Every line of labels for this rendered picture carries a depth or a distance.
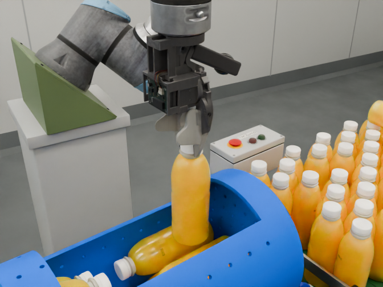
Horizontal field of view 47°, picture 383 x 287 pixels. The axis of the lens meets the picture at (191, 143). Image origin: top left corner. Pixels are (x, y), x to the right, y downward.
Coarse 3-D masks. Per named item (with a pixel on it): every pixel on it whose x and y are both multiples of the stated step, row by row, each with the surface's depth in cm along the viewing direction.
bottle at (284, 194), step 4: (272, 184) 105; (288, 184) 105; (272, 188) 106; (276, 188) 105; (280, 188) 104; (284, 188) 104; (288, 188) 106; (276, 192) 105; (280, 192) 105; (284, 192) 105; (288, 192) 105; (280, 196) 104; (284, 196) 104; (288, 196) 105; (292, 196) 107; (280, 200) 104; (284, 200) 105; (288, 200) 105; (292, 200) 107; (284, 204) 105; (288, 204) 105; (292, 204) 107; (288, 208) 106; (288, 212) 106
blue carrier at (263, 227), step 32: (224, 192) 91; (256, 192) 79; (128, 224) 85; (160, 224) 92; (224, 224) 95; (256, 224) 74; (288, 224) 77; (32, 256) 65; (64, 256) 79; (96, 256) 84; (224, 256) 69; (256, 256) 72; (288, 256) 76
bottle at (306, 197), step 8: (304, 184) 106; (312, 184) 105; (296, 192) 107; (304, 192) 106; (312, 192) 105; (320, 192) 107; (296, 200) 107; (304, 200) 106; (312, 200) 105; (296, 208) 108; (304, 208) 106; (312, 208) 106; (296, 216) 109; (304, 216) 108; (312, 216) 108; (296, 224) 110; (304, 224) 109; (304, 232) 110; (304, 240) 111; (304, 248) 112
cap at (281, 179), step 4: (276, 176) 105; (280, 176) 105; (284, 176) 105; (288, 176) 105; (272, 180) 106; (276, 180) 104; (280, 180) 103; (284, 180) 103; (288, 180) 104; (276, 184) 104; (280, 184) 104; (284, 184) 104
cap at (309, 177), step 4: (304, 172) 106; (308, 172) 107; (312, 172) 107; (304, 176) 105; (308, 176) 105; (312, 176) 105; (316, 176) 105; (304, 180) 105; (308, 180) 104; (312, 180) 104; (316, 180) 105
